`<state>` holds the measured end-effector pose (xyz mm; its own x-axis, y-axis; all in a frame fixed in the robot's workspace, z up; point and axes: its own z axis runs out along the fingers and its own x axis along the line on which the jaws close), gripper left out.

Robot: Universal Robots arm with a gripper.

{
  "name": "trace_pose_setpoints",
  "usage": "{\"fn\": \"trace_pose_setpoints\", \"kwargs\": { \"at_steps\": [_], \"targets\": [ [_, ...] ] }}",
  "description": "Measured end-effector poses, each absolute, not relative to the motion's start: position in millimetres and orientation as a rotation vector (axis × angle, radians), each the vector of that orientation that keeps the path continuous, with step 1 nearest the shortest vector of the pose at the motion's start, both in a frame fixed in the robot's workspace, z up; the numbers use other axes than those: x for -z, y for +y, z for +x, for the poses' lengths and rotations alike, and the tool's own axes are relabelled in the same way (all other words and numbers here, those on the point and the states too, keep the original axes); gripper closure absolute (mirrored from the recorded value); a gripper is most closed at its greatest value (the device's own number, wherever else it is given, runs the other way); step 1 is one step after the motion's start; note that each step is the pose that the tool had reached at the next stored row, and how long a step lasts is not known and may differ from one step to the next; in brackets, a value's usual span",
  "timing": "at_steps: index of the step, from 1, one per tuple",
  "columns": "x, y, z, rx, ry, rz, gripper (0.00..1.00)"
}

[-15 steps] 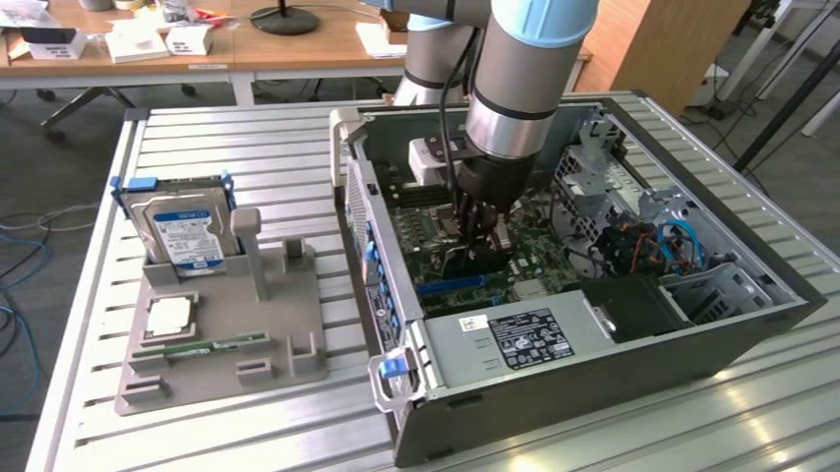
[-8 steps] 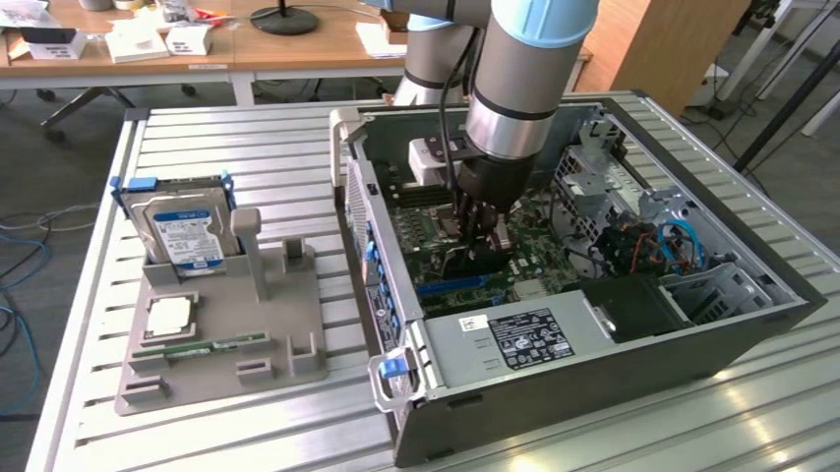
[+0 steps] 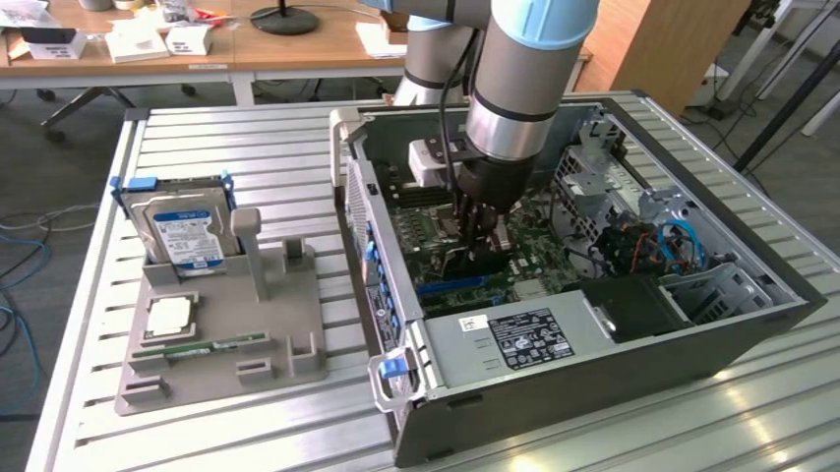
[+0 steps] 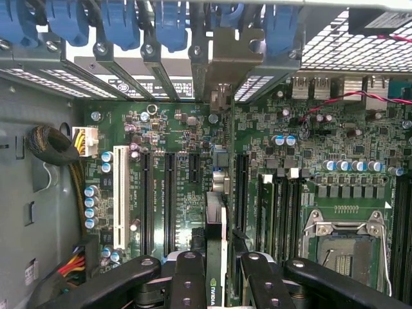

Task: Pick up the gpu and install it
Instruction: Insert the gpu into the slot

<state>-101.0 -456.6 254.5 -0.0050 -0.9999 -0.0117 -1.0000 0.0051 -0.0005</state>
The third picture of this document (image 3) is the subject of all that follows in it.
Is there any white box with black label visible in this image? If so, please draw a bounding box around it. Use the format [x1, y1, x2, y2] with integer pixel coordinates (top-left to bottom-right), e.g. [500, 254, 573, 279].
[19, 27, 88, 61]

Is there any black open PC case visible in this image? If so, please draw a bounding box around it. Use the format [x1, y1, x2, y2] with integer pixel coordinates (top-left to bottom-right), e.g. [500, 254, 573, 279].
[327, 95, 830, 468]

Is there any blue expansion slot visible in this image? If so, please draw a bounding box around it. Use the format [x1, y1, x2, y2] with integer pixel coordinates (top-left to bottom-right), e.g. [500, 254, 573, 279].
[418, 277, 489, 297]

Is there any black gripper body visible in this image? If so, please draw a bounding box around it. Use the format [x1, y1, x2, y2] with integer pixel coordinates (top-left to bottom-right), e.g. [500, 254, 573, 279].
[456, 155, 537, 215]

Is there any green motherboard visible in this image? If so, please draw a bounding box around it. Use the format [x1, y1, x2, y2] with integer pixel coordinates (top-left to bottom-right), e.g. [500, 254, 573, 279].
[386, 176, 585, 316]

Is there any wooden desk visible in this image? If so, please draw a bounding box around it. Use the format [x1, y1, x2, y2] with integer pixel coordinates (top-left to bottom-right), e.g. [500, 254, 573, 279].
[0, 0, 592, 92]

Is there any beige case handle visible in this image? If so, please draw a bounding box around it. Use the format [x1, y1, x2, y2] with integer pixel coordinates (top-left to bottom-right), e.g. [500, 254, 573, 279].
[327, 108, 363, 189]

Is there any black tripod pole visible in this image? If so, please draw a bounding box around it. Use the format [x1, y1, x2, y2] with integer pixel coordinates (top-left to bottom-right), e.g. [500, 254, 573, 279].
[733, 48, 840, 173]

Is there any low metal disk bay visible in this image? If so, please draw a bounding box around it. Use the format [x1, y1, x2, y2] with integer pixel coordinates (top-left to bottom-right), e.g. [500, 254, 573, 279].
[659, 263, 775, 326]

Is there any wooden cabinet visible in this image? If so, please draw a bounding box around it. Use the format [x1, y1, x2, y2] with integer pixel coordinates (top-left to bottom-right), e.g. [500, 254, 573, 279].
[576, 0, 753, 117]

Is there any black graphics card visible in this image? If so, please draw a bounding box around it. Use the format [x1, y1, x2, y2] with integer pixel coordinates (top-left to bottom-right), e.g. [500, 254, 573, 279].
[420, 243, 514, 291]

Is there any silver CPU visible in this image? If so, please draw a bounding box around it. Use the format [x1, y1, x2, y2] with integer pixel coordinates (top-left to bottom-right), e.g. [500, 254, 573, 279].
[142, 297, 198, 340]

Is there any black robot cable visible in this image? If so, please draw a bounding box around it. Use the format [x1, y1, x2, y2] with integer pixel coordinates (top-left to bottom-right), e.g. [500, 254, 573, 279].
[437, 27, 492, 198]

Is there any hard disk with blue bracket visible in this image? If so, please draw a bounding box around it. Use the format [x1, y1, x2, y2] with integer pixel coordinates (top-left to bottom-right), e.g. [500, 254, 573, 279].
[108, 169, 239, 271]

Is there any small white printed box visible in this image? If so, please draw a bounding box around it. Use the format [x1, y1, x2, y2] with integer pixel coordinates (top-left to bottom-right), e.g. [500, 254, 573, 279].
[163, 24, 213, 56]

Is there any grey parts rack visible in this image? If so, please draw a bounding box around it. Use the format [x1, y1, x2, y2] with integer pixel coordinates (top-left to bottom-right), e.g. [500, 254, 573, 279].
[114, 206, 330, 418]

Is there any green RAM stick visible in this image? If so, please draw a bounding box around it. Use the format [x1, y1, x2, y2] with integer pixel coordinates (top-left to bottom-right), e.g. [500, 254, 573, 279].
[132, 332, 267, 359]

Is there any black fan shroud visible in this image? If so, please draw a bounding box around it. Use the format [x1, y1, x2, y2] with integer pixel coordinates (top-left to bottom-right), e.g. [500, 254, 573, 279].
[580, 274, 695, 343]

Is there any tall metal disk bay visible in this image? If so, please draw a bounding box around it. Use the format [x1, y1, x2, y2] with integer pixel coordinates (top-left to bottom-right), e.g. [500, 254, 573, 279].
[550, 105, 657, 232]

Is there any black lamp base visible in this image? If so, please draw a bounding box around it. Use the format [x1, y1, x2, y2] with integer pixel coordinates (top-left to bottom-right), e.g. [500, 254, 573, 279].
[249, 0, 322, 36]

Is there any white table frame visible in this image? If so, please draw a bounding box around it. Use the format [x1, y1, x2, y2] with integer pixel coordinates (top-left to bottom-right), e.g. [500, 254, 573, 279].
[719, 0, 840, 138]

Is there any large white open box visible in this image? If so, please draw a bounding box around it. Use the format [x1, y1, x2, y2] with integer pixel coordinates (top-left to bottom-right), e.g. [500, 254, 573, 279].
[104, 19, 171, 64]

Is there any CPU socket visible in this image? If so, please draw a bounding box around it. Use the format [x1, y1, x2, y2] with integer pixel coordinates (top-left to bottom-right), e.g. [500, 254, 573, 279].
[425, 206, 461, 245]

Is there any grey power supply unit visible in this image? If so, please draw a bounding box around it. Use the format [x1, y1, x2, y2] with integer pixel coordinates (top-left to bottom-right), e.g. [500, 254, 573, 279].
[422, 289, 619, 389]

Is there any blue wire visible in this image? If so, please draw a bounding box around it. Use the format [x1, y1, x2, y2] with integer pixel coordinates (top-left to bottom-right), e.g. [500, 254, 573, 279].
[659, 219, 708, 269]

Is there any white paper stack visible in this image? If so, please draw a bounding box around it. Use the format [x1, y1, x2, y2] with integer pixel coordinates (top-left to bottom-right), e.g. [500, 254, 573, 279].
[357, 22, 409, 59]

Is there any blue floor cable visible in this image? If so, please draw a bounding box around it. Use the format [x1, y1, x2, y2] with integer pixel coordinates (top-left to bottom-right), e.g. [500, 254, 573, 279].
[0, 234, 52, 419]

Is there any black wheeled desk leg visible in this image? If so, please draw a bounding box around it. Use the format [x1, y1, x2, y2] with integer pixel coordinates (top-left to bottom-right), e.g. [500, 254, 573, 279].
[36, 87, 140, 144]

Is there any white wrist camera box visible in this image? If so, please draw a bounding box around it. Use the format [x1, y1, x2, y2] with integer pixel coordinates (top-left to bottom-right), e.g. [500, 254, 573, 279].
[406, 139, 476, 189]

